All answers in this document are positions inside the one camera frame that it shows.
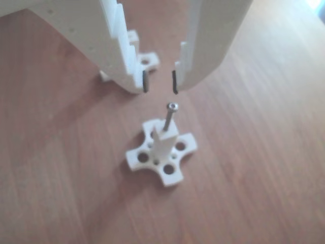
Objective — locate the small silver screw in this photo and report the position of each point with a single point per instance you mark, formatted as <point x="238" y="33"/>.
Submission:
<point x="169" y="119"/>

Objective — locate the white cross-base post stand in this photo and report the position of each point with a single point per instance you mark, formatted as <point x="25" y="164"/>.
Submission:
<point x="149" y="61"/>
<point x="165" y="145"/>

